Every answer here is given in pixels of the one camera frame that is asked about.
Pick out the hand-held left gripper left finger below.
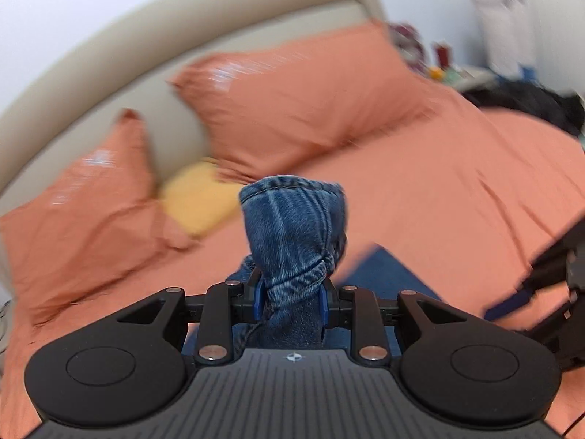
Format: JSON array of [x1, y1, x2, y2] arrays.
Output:
[[116, 279, 267, 367]]

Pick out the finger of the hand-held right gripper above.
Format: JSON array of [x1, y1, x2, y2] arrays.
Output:
[[516, 222, 585, 293], [484, 288, 585, 371]]

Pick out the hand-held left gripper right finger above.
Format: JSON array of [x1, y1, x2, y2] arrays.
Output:
[[319, 284, 462, 367]]

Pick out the blue denim pants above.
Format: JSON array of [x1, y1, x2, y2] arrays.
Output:
[[183, 175, 442, 355]]

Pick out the yellow cushion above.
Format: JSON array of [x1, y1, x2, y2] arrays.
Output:
[[160, 158, 241, 237]]

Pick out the bed with orange sheet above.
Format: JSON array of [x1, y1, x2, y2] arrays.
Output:
[[0, 66, 585, 439]]

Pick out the black jacket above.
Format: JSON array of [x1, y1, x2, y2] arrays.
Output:
[[461, 80, 585, 138]]

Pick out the orange embroidered pillow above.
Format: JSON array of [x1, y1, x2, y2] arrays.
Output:
[[170, 20, 439, 184], [0, 109, 197, 325]]

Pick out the beige bedside table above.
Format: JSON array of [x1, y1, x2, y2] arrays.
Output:
[[457, 66, 501, 93]]

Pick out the white alpaca plush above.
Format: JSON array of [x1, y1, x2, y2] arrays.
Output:
[[466, 0, 536, 75]]

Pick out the pink teddy bear plush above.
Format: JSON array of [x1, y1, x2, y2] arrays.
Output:
[[388, 22, 427, 70]]

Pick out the beige upholstered headboard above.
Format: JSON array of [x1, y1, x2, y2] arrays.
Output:
[[0, 0, 389, 220]]

